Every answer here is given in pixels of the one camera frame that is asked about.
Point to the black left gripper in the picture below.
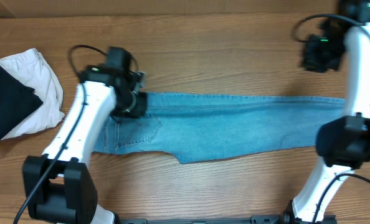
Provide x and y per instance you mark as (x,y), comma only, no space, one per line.
(138,109)

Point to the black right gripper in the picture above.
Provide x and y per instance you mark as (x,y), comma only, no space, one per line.
(309,61)

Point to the light blue denim jeans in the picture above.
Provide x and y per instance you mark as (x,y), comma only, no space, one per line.
(196,128)

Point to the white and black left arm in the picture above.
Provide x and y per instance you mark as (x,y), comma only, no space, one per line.
(58,185)

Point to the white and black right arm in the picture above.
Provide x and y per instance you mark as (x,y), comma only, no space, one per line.
(342,145)

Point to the folded white garment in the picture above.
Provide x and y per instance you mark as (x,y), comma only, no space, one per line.
(32,70)

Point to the folded black garment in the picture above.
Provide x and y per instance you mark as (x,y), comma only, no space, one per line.
(17,102)

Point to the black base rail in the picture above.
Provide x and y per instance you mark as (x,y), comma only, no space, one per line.
(200,220)

